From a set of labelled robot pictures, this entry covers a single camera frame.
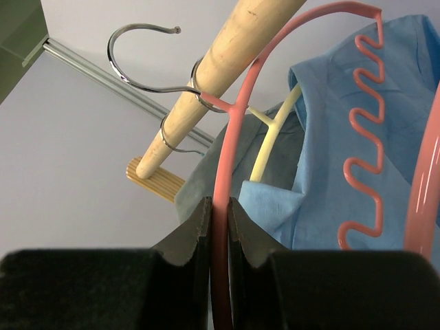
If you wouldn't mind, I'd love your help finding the blue shirt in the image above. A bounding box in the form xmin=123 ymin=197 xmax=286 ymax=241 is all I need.
xmin=239 ymin=15 xmax=439 ymax=250

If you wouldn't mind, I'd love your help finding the empty pink hanger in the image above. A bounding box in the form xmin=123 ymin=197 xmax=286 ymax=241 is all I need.
xmin=189 ymin=58 xmax=440 ymax=252

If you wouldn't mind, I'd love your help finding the wooden clothes rack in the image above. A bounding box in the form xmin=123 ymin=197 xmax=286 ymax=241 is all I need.
xmin=126 ymin=0 xmax=304 ymax=202

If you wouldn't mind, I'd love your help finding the wooden hanger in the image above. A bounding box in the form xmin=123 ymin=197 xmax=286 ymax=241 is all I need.
xmin=159 ymin=82 xmax=303 ymax=183

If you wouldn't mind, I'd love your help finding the pink hanger with chrome hook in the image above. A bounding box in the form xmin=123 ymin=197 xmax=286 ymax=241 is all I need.
xmin=107 ymin=1 xmax=385 ymax=329

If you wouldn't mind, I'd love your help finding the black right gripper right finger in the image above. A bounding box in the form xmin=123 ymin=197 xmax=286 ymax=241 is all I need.
xmin=228 ymin=199 xmax=439 ymax=329

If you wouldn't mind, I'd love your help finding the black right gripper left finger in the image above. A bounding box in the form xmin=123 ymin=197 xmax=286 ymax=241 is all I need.
xmin=1 ymin=197 xmax=212 ymax=329

